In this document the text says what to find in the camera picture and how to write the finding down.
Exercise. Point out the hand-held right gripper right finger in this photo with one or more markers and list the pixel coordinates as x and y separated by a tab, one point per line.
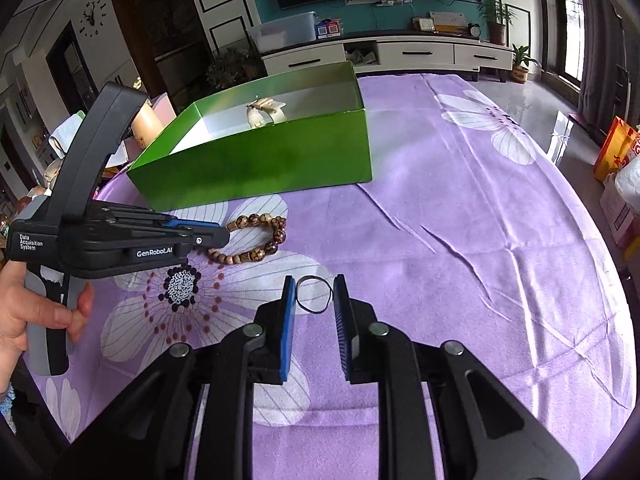
342	332

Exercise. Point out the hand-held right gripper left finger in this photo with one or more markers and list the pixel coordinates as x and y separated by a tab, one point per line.
287	332

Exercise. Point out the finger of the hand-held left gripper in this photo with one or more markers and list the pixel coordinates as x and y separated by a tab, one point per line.
205	244
150	219

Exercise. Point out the green cardboard box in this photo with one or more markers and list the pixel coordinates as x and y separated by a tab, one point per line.
250	170

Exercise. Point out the cream wristwatch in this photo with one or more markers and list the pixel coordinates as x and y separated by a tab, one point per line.
262	112

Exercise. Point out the person's left forearm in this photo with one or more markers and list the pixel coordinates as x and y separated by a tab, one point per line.
6	372

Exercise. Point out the person's left hand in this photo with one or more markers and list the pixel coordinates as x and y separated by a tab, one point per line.
50	317

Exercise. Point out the white paper sheet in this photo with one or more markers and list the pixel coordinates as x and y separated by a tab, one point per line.
65	135

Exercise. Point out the dark leafy potted plant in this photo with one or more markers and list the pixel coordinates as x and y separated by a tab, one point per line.
230	70

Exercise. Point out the clear plastic storage box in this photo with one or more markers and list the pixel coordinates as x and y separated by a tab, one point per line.
282	35

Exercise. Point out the blue and red box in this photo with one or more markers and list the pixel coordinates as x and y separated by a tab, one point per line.
329	29

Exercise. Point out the white television cabinet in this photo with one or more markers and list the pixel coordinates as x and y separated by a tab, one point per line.
415	55

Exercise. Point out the white power strip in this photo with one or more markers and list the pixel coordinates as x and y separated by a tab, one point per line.
395	1

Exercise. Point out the small potted plant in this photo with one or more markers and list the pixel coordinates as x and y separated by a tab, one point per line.
522	67

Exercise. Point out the white plastic bag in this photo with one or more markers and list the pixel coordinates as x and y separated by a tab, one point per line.
631	185

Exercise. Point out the orange paper bag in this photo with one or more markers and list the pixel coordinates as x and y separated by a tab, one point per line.
612	150

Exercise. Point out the small alarm clock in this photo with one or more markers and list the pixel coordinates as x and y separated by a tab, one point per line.
474	31

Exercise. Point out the white desk calendar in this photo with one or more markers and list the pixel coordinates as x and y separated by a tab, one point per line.
446	20

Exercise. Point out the tall potted plant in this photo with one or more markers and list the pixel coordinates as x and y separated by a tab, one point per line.
496	22

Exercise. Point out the dark curtain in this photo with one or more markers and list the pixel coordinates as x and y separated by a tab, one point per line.
610	50

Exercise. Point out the black wall clock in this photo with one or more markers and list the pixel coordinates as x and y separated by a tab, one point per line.
92	19

